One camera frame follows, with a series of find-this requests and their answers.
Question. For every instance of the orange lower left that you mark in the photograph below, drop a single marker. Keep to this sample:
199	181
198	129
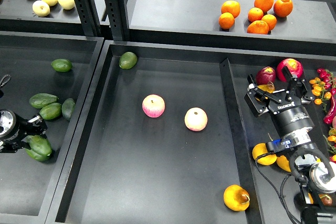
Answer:
226	20

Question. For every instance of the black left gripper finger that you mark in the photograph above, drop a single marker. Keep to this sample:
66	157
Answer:
36	126
21	145

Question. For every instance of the black centre tray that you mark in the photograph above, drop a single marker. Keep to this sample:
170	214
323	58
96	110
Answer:
130	168

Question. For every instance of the green avocado tray corner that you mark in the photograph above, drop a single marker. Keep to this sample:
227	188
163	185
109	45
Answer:
128	60

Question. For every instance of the orange top left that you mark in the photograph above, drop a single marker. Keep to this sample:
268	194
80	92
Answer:
232	7

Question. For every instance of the dark green avocado cluster right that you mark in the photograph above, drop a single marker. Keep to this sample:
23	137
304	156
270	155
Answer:
67	108

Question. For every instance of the black right tray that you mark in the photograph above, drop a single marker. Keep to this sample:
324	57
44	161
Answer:
268	179

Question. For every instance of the black shelf post left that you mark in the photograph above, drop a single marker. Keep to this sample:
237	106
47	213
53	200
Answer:
88	17

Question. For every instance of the red chili pepper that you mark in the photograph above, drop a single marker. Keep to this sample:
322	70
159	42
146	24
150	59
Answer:
331	114

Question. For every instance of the pale yellow pear front left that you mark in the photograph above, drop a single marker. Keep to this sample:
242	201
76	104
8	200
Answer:
41	8

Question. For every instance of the black metal divider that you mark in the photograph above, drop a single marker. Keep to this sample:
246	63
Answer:
241	150

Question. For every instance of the orange middle small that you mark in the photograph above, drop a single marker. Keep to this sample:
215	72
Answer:
255	14

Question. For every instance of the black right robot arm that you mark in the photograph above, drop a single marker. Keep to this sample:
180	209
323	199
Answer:
313	171

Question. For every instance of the small tomatoes right edge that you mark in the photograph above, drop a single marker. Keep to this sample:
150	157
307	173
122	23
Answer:
330	140

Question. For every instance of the bright red apple right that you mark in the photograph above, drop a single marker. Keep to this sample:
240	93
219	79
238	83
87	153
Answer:
294	66

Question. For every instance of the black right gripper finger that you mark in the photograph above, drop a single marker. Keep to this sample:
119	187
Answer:
261	102
296	88

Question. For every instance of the pale yellow pear right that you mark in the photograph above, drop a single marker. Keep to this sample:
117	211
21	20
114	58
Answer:
67	4

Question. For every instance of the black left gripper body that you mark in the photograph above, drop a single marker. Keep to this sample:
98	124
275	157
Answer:
12	130

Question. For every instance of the orange top centre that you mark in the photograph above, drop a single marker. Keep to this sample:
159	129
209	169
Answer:
264	5

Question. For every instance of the cherry tomato bunch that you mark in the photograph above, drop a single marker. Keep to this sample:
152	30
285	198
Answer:
323	86

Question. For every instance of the orange top right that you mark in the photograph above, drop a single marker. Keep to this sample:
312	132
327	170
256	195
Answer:
282	8

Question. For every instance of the dark red apple right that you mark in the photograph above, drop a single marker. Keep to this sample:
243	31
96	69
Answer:
265	75

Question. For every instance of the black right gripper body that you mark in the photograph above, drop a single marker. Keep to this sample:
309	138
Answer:
290	117

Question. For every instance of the pink red apple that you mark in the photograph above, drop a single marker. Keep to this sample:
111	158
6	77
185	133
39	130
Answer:
153	105

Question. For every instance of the orange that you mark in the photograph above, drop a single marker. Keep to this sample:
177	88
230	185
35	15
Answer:
226	20
232	7
271	21
264	5
258	27
282	8

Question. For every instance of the black left tray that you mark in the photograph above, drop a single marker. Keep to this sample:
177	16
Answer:
28	186

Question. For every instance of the pale pink apple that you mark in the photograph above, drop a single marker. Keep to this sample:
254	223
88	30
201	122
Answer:
195	119

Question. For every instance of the orange front bottom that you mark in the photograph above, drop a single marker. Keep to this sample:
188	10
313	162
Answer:
258	27

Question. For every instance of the orange right lower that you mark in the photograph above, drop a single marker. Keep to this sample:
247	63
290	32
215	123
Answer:
271	21

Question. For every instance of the black tray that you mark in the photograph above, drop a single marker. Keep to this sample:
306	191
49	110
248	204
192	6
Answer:
28	186
130	168
268	179

